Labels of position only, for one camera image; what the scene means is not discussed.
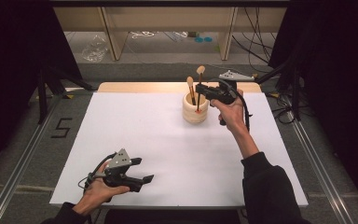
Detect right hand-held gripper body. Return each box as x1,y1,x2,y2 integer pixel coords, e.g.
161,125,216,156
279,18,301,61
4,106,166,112
209,70,255,105

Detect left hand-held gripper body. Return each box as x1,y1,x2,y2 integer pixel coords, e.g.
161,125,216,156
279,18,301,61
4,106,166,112
92,148,144,191

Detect fan makeup brush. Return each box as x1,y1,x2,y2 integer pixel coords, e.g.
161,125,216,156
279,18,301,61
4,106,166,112
195,64,206,114

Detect round-tip makeup brush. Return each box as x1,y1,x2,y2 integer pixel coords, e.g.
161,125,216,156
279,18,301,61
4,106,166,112
186,76,198,106

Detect cream ringed brush holder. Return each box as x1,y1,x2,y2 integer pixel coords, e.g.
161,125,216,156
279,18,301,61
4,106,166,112
182,91,211,125

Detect person's right hand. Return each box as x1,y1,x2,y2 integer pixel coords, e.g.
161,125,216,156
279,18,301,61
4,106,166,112
210,89,247,134

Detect person's left hand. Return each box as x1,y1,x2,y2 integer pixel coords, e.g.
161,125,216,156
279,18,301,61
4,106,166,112
74,161,131,217

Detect white table cover sheet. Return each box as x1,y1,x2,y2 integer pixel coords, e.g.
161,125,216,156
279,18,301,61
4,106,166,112
48,91,310,209

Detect blue round discs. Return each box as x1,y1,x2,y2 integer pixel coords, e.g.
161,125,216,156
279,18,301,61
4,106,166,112
194,35,214,44

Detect wooden table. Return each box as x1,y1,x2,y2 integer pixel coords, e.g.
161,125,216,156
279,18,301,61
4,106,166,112
97,81,263,94

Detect black tripod stand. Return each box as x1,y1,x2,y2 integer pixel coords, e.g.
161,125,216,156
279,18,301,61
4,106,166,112
255,58,303,122
36,65,95,125

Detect beige wooden shelf unit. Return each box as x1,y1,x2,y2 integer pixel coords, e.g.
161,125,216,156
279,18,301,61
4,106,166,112
53,6,288,62

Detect dark curtain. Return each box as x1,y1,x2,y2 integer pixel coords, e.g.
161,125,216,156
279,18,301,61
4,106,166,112
268,0,358,217
0,0,84,180

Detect clear plastic bag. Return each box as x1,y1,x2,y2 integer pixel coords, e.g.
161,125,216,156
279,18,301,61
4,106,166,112
81,35,111,63

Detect left hand-held gripper cable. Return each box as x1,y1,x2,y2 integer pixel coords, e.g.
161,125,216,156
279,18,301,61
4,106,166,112
77,152,117,191

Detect hand-held gripper cable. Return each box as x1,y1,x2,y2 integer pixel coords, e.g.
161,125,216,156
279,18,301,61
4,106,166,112
77,152,117,191
217,78,254,133

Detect right hand-held gripper cable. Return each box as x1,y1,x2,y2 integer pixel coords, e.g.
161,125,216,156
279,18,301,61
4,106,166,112
217,78,254,133

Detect black floor cables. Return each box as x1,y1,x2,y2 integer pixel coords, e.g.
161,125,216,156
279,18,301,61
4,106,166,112
268,91,296,125

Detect black hanging cables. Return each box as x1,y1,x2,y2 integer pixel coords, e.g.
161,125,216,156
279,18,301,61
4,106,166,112
231,7,276,65

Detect white cable bundle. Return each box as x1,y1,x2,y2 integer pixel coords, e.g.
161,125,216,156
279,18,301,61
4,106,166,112
130,30,157,40

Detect aluminium floor rail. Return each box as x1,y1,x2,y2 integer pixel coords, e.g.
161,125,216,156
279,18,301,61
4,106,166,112
291,119,356,224
0,94,62,224

